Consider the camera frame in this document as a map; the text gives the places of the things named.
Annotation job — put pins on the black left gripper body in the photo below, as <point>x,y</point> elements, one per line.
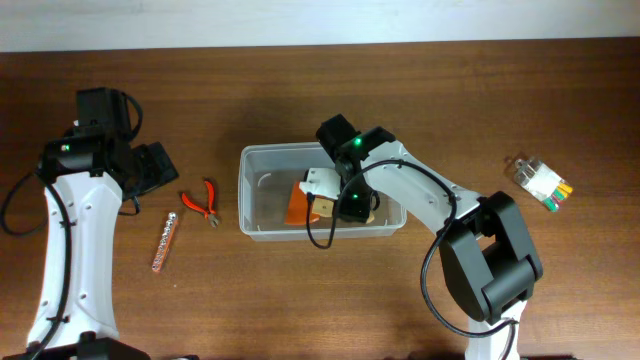
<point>155,170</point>

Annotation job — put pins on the orange handled pliers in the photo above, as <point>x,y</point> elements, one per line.
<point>208,211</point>

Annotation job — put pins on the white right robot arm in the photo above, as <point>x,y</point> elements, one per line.
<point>489,261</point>

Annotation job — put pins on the orange scraper wooden handle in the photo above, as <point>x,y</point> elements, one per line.
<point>321,207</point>

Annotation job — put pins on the clear plastic container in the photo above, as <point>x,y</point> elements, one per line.
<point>267,174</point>

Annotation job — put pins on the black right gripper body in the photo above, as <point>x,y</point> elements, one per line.
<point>356,198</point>

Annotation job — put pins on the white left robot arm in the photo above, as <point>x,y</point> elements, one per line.
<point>87,175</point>

